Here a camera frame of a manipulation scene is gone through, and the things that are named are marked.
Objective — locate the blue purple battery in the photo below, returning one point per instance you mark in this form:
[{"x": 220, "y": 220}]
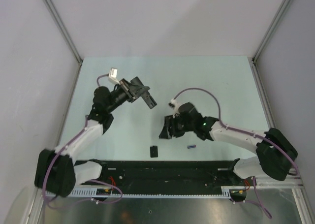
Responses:
[{"x": 191, "y": 146}]

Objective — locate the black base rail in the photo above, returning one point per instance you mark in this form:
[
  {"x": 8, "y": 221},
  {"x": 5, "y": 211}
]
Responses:
[{"x": 172, "y": 177}]

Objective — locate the left aluminium frame post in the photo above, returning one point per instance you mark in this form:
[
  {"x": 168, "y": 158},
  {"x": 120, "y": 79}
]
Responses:
[{"x": 62, "y": 29}]

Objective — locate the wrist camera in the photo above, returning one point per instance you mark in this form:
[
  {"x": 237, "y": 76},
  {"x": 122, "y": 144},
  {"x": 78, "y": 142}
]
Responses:
[
  {"x": 174, "y": 104},
  {"x": 112, "y": 76}
]

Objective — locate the aluminium frame post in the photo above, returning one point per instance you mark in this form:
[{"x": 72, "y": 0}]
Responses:
[
  {"x": 62, "y": 29},
  {"x": 282, "y": 10}
]

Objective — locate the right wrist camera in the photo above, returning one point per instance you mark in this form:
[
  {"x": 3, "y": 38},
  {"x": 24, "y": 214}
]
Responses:
[{"x": 174, "y": 104}]

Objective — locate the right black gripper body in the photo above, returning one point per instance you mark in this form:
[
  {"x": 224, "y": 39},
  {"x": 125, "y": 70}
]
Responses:
[{"x": 179, "y": 127}]

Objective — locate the right aluminium frame post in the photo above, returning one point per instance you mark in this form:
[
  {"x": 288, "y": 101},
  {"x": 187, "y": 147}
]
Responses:
[{"x": 282, "y": 10}]

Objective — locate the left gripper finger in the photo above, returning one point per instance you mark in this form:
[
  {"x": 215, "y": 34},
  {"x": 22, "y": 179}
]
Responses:
[
  {"x": 136, "y": 83},
  {"x": 144, "y": 93}
]

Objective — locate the white slotted cable duct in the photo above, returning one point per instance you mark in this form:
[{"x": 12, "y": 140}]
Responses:
[{"x": 224, "y": 193}]

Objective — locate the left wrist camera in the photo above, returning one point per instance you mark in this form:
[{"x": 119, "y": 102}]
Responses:
[{"x": 112, "y": 76}]

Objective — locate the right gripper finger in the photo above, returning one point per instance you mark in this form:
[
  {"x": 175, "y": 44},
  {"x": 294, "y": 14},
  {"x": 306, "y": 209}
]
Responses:
[
  {"x": 165, "y": 133},
  {"x": 168, "y": 122}
]

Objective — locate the black battery cover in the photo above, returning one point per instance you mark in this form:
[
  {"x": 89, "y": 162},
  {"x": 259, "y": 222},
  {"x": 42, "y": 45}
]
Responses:
[{"x": 153, "y": 151}]

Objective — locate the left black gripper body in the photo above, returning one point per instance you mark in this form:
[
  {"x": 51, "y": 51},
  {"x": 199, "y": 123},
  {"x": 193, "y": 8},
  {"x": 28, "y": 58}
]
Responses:
[{"x": 127, "y": 91}]

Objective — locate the black remote control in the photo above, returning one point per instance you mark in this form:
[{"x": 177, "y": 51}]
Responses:
[{"x": 151, "y": 103}]

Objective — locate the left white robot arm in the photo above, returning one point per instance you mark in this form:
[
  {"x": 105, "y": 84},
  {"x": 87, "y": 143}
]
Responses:
[{"x": 57, "y": 171}]

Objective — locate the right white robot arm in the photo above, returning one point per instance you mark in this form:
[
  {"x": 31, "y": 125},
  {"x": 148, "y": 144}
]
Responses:
[{"x": 273, "y": 152}]

